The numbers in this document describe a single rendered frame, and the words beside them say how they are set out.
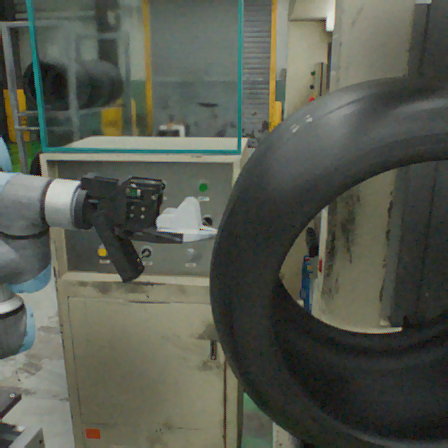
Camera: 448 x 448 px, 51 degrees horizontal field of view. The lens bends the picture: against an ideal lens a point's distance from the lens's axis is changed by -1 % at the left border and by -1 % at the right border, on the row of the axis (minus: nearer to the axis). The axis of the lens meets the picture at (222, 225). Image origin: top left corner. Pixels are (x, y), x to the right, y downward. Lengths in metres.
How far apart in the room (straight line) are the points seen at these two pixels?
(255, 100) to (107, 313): 8.89
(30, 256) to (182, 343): 0.76
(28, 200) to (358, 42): 0.63
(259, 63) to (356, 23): 9.18
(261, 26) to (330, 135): 9.59
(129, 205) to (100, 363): 0.93
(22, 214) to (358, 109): 0.50
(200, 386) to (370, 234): 0.77
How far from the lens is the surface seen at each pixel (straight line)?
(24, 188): 0.76
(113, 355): 1.54
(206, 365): 1.49
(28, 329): 1.22
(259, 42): 10.14
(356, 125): 0.58
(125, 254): 0.73
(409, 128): 0.58
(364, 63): 0.96
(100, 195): 0.72
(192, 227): 0.70
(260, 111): 10.13
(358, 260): 1.03
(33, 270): 0.81
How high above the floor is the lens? 1.47
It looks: 18 degrees down
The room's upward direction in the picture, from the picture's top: straight up
